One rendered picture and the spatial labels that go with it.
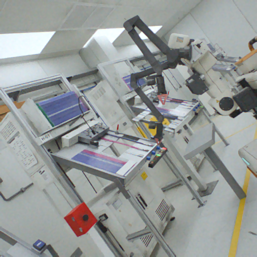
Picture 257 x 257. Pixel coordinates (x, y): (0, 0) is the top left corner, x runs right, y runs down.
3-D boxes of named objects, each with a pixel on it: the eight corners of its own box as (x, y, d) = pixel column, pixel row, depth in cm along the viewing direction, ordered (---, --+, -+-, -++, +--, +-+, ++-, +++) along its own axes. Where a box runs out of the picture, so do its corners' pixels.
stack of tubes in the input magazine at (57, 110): (89, 110, 270) (73, 89, 270) (53, 126, 228) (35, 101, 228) (82, 116, 277) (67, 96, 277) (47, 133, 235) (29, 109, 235)
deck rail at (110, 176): (125, 184, 193) (125, 177, 190) (124, 185, 191) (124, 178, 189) (52, 159, 223) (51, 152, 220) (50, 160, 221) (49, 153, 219)
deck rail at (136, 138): (159, 147, 248) (160, 141, 246) (158, 148, 247) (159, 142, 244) (97, 131, 278) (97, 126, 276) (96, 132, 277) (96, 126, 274)
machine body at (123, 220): (178, 214, 264) (143, 163, 264) (151, 267, 207) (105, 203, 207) (135, 230, 302) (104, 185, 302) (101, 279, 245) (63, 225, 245)
